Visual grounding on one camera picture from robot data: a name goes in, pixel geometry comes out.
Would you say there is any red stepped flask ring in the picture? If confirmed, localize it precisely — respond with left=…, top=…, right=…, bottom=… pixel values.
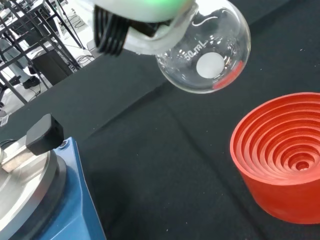
left=229, top=92, right=320, bottom=225

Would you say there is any person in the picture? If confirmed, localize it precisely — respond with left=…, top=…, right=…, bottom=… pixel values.
left=0, top=37, right=41, bottom=90

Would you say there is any black metal frame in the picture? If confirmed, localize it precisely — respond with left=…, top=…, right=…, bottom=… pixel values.
left=0, top=0, right=86, bottom=106

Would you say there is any black box on floor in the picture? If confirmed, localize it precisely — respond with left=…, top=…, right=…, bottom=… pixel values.
left=32, top=48, right=75, bottom=87

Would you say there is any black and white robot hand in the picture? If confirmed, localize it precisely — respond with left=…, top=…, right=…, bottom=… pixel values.
left=93, top=0, right=200, bottom=57

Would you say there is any black bench cloth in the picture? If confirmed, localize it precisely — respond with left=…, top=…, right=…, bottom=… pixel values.
left=0, top=0, right=320, bottom=240

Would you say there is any blue heater with steel plate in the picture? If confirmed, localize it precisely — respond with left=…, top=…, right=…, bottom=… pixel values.
left=0, top=113, right=107, bottom=240

